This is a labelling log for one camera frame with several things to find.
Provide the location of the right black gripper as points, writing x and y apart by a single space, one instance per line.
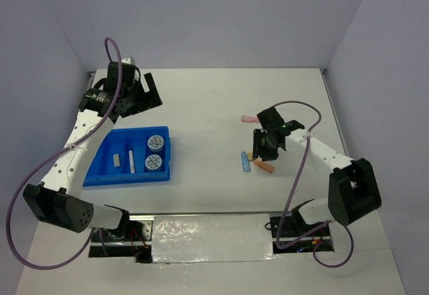
259 150

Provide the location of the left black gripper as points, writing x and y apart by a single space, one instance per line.
149 99

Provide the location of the orange plastic clip case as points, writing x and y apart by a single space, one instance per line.
264 166

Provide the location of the blue plastic clip case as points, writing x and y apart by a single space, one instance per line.
245 162

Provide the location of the pink stapler refill case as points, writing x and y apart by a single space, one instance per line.
249 119

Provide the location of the blue round tape tin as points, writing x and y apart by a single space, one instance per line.
156 143

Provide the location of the blue white marker pen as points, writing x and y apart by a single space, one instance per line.
131 161

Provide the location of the grey eraser block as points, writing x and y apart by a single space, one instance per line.
116 160

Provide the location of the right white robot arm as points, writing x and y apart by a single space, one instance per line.
352 189

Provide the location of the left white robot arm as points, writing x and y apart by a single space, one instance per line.
56 199

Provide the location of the blue plastic divided tray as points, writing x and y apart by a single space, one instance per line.
119 141

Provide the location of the silver foil sheet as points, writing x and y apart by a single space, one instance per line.
211 238

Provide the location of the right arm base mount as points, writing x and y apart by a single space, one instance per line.
289 232

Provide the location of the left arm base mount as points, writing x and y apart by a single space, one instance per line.
135 244

